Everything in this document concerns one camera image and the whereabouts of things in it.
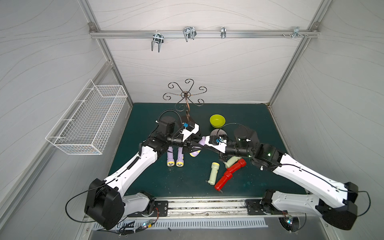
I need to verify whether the metal double hook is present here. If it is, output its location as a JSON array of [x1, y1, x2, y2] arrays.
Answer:
[[183, 27, 197, 42], [151, 33, 164, 53]]

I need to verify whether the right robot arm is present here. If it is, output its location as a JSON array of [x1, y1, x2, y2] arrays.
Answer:
[[212, 126, 359, 231]]

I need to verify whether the white wire basket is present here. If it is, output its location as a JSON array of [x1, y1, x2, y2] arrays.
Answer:
[[45, 80, 128, 155]]

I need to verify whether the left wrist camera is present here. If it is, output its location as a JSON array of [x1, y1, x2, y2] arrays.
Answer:
[[181, 123, 200, 142]]

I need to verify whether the red flashlight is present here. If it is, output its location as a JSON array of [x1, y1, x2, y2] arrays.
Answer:
[[227, 159, 247, 174], [214, 171, 233, 192]]

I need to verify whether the pink patterned bowl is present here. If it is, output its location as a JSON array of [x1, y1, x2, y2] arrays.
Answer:
[[210, 129, 228, 139]]

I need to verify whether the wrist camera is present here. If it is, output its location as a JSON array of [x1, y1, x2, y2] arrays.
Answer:
[[205, 135, 227, 154], [181, 123, 200, 142]]

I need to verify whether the metal double hook left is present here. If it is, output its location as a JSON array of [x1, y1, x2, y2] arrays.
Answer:
[[151, 33, 164, 53]]

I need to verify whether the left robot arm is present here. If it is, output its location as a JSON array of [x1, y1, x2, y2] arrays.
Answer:
[[84, 116, 200, 230]]

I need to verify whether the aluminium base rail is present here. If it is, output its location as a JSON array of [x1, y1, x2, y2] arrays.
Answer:
[[83, 196, 331, 221]]

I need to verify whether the purple flashlight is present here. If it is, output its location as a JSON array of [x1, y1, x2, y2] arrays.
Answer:
[[176, 147, 184, 167], [190, 136, 207, 157], [167, 147, 175, 167]]

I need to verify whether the aluminium top rail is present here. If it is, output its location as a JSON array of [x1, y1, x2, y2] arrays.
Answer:
[[90, 29, 321, 40]]

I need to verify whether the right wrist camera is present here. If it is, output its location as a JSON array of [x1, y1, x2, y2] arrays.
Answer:
[[205, 135, 227, 154]]

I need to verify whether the metal double hook middle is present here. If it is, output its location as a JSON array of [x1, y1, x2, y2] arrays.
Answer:
[[183, 27, 197, 42]]

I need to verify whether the small metal hook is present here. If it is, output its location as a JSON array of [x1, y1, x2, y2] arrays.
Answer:
[[221, 27, 227, 39]]

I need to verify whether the metal hook right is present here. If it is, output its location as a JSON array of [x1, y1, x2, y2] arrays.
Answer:
[[282, 27, 309, 39]]

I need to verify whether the copper wire jewelry stand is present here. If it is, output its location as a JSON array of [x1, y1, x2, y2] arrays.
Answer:
[[163, 79, 208, 122]]

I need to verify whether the pale green flashlight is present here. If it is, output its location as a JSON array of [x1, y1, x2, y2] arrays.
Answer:
[[224, 156, 241, 169], [207, 162, 220, 186]]

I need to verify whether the lime green bowl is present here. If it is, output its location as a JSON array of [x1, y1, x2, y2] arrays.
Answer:
[[210, 114, 226, 129]]

